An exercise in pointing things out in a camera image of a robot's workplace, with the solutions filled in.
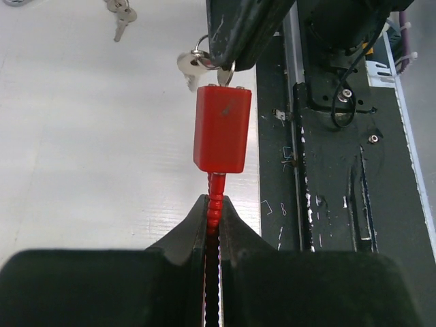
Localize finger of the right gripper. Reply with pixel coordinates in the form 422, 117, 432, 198
206, 0, 295, 72

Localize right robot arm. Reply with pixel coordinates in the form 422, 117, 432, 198
206, 1, 435, 326

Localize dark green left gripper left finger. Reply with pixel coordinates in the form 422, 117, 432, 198
1, 195, 208, 326

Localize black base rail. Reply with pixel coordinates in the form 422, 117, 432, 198
256, 33, 434, 261

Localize red cable padlock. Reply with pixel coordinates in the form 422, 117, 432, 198
193, 84, 252, 326

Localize silver keys of long padlock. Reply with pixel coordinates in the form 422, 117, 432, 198
105, 0, 138, 42

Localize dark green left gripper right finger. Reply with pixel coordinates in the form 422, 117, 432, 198
219, 199, 422, 326

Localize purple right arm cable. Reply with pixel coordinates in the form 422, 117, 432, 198
394, 12, 418, 74

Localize long shackle brass padlock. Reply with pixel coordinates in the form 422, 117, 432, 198
3, 0, 31, 7

